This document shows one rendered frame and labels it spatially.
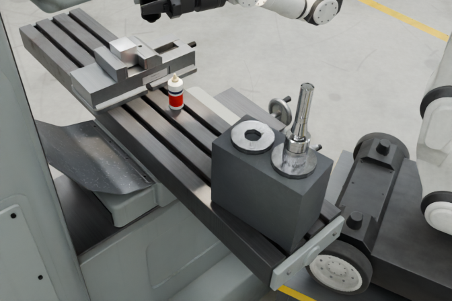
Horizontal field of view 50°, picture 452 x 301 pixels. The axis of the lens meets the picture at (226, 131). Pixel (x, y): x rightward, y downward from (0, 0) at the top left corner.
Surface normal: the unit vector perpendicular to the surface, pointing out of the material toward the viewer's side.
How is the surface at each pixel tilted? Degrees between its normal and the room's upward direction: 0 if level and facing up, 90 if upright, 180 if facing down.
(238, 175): 90
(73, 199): 0
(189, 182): 0
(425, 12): 0
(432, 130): 90
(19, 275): 88
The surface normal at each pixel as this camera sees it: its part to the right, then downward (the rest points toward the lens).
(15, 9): 0.04, -0.73
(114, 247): 0.66, 0.53
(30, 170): 0.87, 0.34
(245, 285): 0.62, 0.22
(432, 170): -0.46, 0.59
